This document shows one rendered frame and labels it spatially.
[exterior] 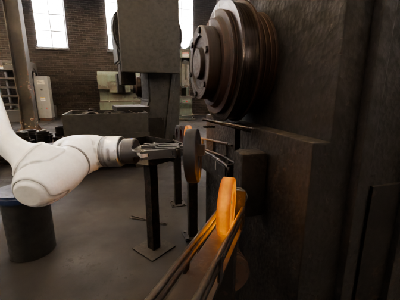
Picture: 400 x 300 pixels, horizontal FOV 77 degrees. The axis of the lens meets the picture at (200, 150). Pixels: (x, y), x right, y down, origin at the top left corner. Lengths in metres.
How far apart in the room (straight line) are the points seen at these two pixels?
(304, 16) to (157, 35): 2.98
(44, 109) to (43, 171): 9.98
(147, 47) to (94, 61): 7.57
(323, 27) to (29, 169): 0.80
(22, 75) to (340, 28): 7.60
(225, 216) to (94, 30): 10.90
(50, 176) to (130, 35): 3.13
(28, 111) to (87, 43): 4.35
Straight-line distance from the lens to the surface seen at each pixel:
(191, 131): 0.68
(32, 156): 0.68
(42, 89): 10.57
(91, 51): 11.20
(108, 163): 0.76
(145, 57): 3.65
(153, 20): 3.76
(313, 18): 0.86
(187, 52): 9.45
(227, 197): 0.62
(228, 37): 0.95
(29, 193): 0.65
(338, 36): 0.78
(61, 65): 11.31
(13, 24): 8.09
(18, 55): 7.98
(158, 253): 1.74
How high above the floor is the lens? 1.00
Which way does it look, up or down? 13 degrees down
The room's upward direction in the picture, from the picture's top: straight up
